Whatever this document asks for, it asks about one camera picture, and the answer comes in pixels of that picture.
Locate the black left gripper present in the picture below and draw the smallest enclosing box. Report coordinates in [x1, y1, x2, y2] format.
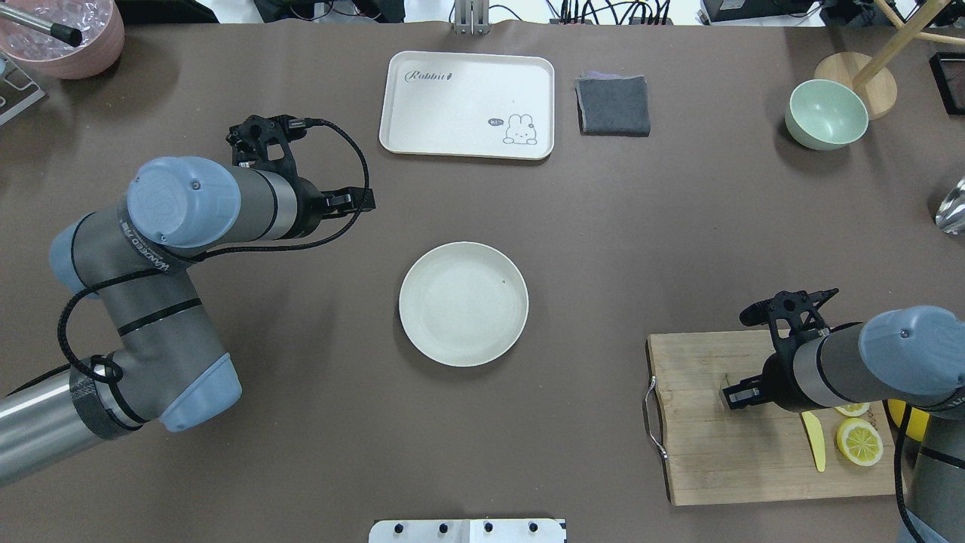
[227, 115, 376, 216]

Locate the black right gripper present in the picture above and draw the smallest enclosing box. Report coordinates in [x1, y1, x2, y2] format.
[720, 288, 840, 410]

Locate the cream round plate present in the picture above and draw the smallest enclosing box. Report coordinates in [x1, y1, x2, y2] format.
[397, 241, 530, 368]

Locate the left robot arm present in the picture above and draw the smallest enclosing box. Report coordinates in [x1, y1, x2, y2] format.
[1, 115, 376, 485]

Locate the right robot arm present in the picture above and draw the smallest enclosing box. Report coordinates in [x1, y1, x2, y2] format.
[721, 290, 964, 542]

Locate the cream rabbit tray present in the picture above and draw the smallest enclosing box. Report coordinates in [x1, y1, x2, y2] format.
[378, 51, 556, 161]

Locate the black tray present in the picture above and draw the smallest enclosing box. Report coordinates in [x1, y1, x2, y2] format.
[928, 52, 964, 116]

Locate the wooden cutting board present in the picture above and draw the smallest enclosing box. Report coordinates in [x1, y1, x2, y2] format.
[647, 330, 895, 506]

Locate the yellow plastic knife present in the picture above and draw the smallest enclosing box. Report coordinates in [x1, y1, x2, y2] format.
[799, 412, 826, 472]

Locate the lemon slice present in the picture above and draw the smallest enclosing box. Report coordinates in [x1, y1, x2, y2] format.
[834, 402, 871, 417]
[835, 417, 884, 467]

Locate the round yellow lemon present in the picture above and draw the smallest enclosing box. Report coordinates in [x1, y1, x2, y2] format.
[886, 399, 930, 443]

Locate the metal scoop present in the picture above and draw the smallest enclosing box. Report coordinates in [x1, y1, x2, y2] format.
[934, 176, 965, 236]

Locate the grey folded cloth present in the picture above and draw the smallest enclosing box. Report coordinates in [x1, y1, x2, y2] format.
[574, 72, 651, 137]

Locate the mint green bowl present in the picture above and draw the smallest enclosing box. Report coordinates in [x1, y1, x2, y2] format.
[783, 79, 871, 151]

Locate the pink bowl with ice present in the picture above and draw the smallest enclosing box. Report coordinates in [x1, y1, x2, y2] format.
[1, 1, 125, 80]

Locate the wooden mug tree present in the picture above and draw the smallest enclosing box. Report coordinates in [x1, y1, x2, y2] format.
[813, 1, 964, 120]

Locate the white cup rack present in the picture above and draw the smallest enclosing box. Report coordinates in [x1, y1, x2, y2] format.
[0, 53, 46, 126]

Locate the aluminium frame post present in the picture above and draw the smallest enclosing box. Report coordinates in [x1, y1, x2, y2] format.
[452, 0, 492, 35]

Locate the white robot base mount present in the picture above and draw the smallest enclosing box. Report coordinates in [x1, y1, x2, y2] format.
[368, 518, 568, 542]

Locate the metal ice scoop handle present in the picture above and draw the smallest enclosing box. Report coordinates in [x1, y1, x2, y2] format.
[1, 2, 83, 48]

